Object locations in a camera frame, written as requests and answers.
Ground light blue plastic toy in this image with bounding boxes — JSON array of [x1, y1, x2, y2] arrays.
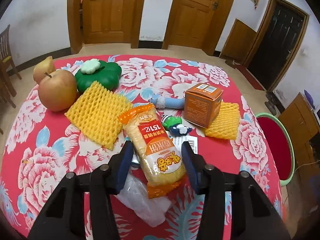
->
[[149, 94, 184, 109]]

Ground wooden sideboard cabinet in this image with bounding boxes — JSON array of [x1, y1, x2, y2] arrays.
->
[[279, 93, 319, 181]]

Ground orange cardboard box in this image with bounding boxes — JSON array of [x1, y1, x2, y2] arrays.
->
[[183, 83, 223, 128]]

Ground red apple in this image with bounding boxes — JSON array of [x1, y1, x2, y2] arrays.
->
[[38, 69, 77, 112]]

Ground wooden wall panel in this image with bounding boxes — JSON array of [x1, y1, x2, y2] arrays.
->
[[220, 18, 257, 64]]

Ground yellow pear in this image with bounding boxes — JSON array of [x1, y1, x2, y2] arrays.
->
[[33, 56, 56, 85]]

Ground yellow foam fruit net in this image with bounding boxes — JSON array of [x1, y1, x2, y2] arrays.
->
[[65, 81, 132, 150]]

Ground purple bag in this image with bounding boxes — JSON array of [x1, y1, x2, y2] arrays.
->
[[304, 90, 316, 110]]

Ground clear plastic bag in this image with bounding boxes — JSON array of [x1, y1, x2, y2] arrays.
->
[[116, 172, 172, 228]]

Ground red door mat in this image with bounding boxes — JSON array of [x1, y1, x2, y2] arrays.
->
[[235, 64, 264, 91]]

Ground brown shoe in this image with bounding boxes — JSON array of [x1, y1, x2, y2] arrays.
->
[[225, 60, 237, 69]]

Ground white blue carton box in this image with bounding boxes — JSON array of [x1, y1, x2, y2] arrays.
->
[[123, 134, 199, 168]]

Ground red bucket green rim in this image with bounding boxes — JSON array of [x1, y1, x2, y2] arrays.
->
[[255, 113, 295, 187]]

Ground middle wooden door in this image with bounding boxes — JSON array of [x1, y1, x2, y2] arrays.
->
[[162, 0, 234, 56]]

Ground left wooden door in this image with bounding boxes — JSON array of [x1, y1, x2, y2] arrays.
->
[[67, 0, 144, 54]]

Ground red floral tablecloth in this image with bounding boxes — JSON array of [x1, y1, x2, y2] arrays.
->
[[1, 55, 283, 239]]

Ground green clover-shaped container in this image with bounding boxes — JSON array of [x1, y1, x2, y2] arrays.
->
[[75, 59, 122, 94]]

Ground grey shoes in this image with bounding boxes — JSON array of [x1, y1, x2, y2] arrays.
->
[[265, 92, 285, 116]]

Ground wooden chair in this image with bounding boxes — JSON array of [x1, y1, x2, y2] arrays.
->
[[1, 25, 22, 108]]

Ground black entrance door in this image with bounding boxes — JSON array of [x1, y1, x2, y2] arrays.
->
[[242, 0, 309, 92]]

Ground small green blue toy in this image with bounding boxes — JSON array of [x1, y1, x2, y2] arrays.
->
[[161, 114, 192, 137]]

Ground wooden door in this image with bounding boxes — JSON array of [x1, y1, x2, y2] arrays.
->
[[67, 0, 144, 54], [162, 0, 234, 56]]

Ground orange snack packet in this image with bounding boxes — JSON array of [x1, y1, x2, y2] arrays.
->
[[118, 103, 186, 199]]

